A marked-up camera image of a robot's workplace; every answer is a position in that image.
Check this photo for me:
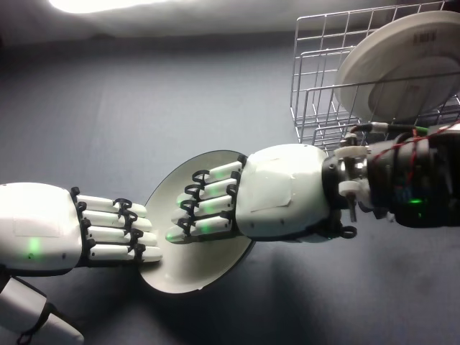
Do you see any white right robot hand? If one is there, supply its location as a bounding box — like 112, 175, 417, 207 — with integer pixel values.
165, 143, 359, 249

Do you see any white plate with ink print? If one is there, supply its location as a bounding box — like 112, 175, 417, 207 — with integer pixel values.
334, 9, 460, 123

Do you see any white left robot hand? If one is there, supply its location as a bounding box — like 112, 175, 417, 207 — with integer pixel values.
0, 182, 165, 345

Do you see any grey table cloth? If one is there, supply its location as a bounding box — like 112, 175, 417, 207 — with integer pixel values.
0, 0, 460, 345

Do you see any metal wire dish rack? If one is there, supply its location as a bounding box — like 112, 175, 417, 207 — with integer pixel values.
289, 0, 460, 156

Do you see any plain white plate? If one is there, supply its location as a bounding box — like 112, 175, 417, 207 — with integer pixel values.
138, 149, 257, 295

